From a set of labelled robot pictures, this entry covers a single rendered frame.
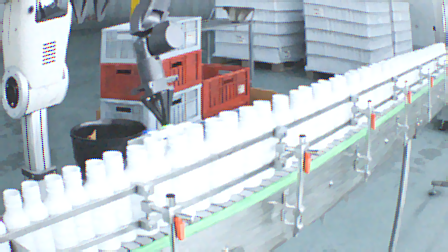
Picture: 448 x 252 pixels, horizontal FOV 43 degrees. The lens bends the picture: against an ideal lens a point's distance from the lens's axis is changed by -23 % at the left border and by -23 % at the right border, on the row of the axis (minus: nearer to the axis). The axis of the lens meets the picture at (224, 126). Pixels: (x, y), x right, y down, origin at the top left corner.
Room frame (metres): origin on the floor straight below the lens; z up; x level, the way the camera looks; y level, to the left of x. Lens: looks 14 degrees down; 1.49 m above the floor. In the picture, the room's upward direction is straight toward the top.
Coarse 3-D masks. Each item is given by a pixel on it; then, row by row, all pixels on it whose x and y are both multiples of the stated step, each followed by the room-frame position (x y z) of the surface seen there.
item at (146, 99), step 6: (144, 96) 1.52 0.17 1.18; (150, 96) 1.51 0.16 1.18; (156, 96) 1.50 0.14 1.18; (162, 96) 1.50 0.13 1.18; (144, 102) 1.52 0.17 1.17; (150, 102) 1.53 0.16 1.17; (162, 102) 1.50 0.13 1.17; (150, 108) 1.52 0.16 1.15; (162, 108) 1.51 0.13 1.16; (156, 114) 1.52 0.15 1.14; (162, 114) 1.51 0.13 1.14; (162, 120) 1.52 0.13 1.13
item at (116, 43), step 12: (180, 24) 4.18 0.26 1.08; (192, 24) 4.30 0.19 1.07; (108, 36) 4.02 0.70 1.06; (120, 36) 4.23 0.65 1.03; (132, 36) 3.92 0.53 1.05; (192, 36) 4.30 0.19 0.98; (108, 48) 4.01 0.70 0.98; (120, 48) 3.96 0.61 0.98; (132, 48) 3.93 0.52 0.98; (180, 48) 4.18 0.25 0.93; (192, 48) 4.29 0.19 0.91; (108, 60) 4.00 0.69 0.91; (120, 60) 3.96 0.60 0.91; (132, 60) 3.92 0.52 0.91
